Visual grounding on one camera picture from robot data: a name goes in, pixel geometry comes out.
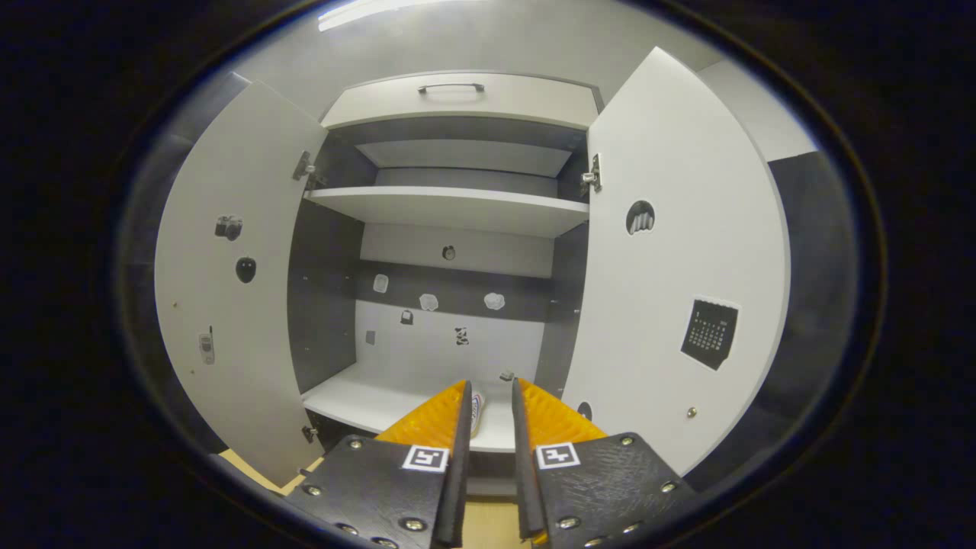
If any white cabinet shelf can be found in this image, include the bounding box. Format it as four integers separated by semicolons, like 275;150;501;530
305;186;592;239

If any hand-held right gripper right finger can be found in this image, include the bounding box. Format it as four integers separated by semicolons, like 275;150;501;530
511;377;698;549

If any white shoe cabinet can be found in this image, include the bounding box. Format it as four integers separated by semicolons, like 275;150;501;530
286;70;605;496

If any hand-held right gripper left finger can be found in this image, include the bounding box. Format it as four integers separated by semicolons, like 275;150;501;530
282;379;474;549

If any white cabinet door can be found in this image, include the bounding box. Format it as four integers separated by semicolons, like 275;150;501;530
560;46;791;477
154;80;330;487

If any white cabinet drawer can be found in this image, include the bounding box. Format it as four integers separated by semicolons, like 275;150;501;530
320;72;602;130

